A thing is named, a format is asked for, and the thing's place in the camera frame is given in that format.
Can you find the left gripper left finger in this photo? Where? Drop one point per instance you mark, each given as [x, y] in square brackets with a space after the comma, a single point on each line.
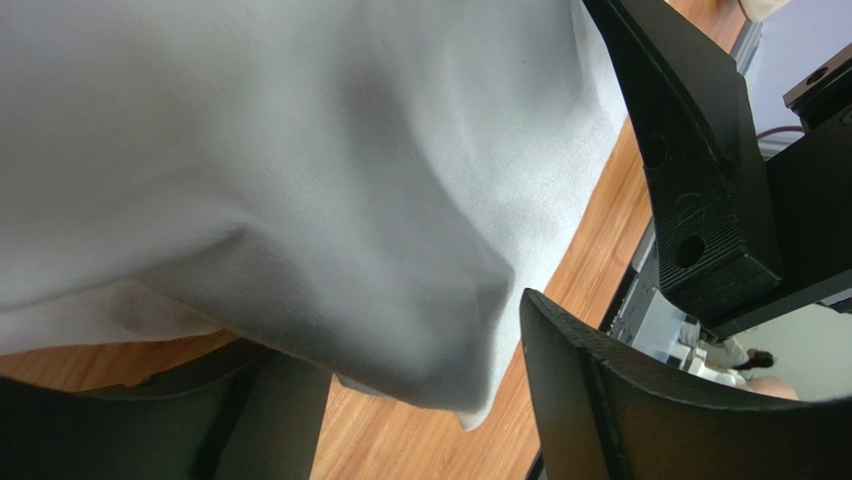
[243, 411]

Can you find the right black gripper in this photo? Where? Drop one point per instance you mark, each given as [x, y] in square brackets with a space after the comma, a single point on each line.
[718, 251]

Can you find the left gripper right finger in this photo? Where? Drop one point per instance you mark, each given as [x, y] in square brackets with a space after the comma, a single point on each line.
[604, 410]

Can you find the white printed t-shirt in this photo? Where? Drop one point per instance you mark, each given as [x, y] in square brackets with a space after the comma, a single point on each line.
[368, 186]

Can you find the aluminium rail frame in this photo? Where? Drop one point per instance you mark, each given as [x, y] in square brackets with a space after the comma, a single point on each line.
[640, 316]

